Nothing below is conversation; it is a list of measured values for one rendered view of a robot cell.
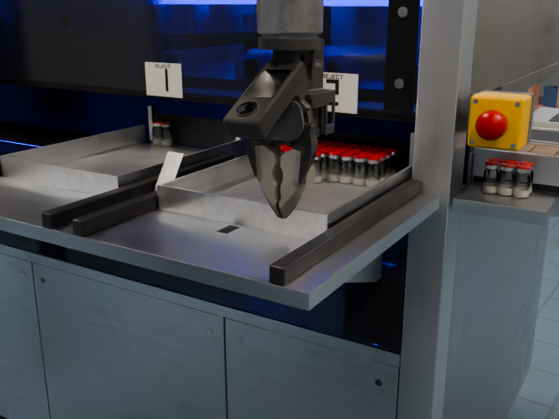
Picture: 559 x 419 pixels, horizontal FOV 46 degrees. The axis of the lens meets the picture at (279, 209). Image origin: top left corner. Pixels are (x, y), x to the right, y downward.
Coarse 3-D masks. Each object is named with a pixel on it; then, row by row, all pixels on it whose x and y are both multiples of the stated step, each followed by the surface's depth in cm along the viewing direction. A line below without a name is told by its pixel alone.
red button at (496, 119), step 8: (488, 112) 88; (496, 112) 88; (480, 120) 88; (488, 120) 88; (496, 120) 87; (504, 120) 87; (480, 128) 89; (488, 128) 88; (496, 128) 87; (504, 128) 88; (480, 136) 89; (488, 136) 88; (496, 136) 88
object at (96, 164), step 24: (72, 144) 120; (96, 144) 125; (120, 144) 130; (144, 144) 132; (240, 144) 120; (24, 168) 105; (48, 168) 102; (72, 168) 99; (96, 168) 113; (120, 168) 113; (144, 168) 99; (96, 192) 98
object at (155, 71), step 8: (152, 64) 119; (160, 64) 119; (168, 64) 118; (176, 64) 117; (152, 72) 120; (160, 72) 119; (168, 72) 118; (176, 72) 117; (152, 80) 120; (160, 80) 119; (168, 80) 118; (176, 80) 118; (152, 88) 121; (160, 88) 120; (168, 88) 119; (176, 88) 118; (168, 96) 120; (176, 96) 118
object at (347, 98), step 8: (328, 72) 102; (344, 80) 101; (352, 80) 100; (328, 88) 102; (344, 88) 101; (352, 88) 100; (336, 96) 102; (344, 96) 101; (352, 96) 101; (344, 104) 102; (352, 104) 101; (344, 112) 102; (352, 112) 101
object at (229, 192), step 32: (160, 192) 90; (192, 192) 87; (224, 192) 99; (256, 192) 99; (320, 192) 99; (352, 192) 99; (384, 192) 93; (256, 224) 83; (288, 224) 81; (320, 224) 78
